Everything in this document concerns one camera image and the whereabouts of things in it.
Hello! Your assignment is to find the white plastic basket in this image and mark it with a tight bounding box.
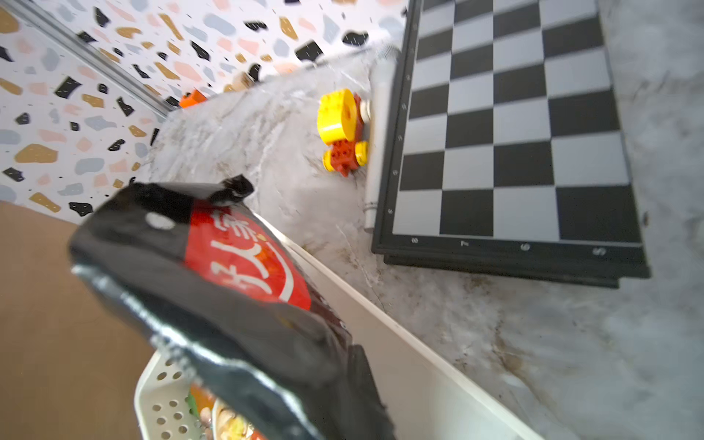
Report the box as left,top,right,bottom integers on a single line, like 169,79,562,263
134,231,539,439

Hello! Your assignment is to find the black white checkerboard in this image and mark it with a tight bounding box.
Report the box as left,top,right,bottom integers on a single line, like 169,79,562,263
371,1,651,288

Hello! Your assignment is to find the yellow red toy block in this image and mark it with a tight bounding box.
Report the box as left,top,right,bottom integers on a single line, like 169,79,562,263
316,89,370,177

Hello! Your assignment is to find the brown paper bag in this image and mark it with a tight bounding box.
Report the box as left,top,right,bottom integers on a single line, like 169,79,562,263
1,203,153,439

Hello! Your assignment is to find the orange clip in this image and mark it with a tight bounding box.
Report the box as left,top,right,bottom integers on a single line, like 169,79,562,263
179,90,208,108

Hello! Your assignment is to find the grey cylinder tube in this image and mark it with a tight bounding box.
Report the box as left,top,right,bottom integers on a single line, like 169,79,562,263
363,45,401,233

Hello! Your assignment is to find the black purple condiment packet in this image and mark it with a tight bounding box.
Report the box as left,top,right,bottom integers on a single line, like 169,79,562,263
69,176,394,439

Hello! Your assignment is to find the green orange condiment packet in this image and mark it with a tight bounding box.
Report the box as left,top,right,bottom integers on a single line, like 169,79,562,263
186,384,268,440

